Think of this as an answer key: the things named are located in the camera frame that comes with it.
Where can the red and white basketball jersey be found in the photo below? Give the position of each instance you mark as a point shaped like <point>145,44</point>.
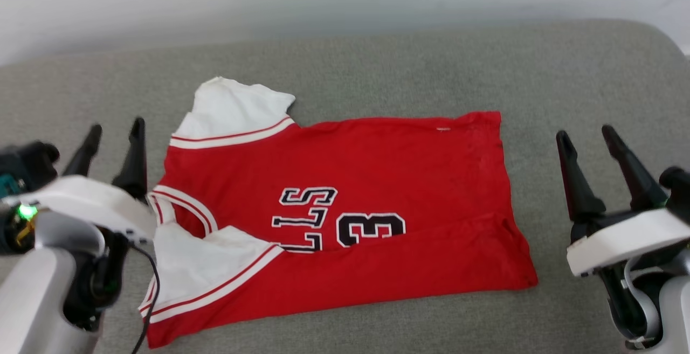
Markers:
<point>377,171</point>

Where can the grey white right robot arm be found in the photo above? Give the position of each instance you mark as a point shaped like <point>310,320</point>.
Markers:
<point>676,311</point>

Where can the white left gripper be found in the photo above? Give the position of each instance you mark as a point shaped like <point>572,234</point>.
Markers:
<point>91,200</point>

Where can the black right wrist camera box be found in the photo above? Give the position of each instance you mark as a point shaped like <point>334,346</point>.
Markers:
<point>678,184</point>

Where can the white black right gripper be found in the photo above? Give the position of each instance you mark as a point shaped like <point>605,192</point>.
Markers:
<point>625,241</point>

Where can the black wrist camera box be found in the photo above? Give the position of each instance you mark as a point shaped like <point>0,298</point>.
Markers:
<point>678,184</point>
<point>29,162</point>

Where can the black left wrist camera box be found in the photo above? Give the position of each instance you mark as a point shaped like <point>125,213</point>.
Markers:
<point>29,162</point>

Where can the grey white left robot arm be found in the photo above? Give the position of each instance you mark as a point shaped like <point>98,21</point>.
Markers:
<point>32,300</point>

